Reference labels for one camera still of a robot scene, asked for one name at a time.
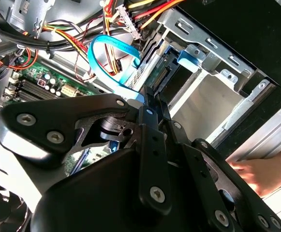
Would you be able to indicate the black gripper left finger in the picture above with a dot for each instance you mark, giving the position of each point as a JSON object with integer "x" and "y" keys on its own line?
{"x": 58, "y": 113}

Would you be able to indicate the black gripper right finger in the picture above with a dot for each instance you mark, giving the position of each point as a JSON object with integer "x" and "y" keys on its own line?
{"x": 203, "y": 174}

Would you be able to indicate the hard disk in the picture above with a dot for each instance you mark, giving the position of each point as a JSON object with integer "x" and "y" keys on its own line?
{"x": 188, "y": 61}

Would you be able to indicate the person's bare hand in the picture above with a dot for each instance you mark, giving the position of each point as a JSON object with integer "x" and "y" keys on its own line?
{"x": 270, "y": 166}

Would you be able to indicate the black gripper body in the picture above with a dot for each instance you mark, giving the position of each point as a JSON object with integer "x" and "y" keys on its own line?
{"x": 94, "y": 198}

